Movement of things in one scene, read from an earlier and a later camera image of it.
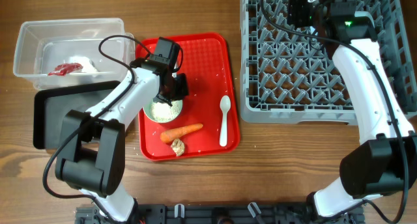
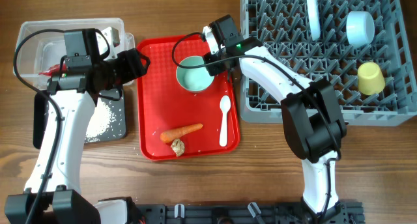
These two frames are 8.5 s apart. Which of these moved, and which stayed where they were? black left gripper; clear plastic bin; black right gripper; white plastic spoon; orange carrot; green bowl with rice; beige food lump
Moved: black left gripper; green bowl with rice; black right gripper
Stayed: clear plastic bin; white plastic spoon; orange carrot; beige food lump
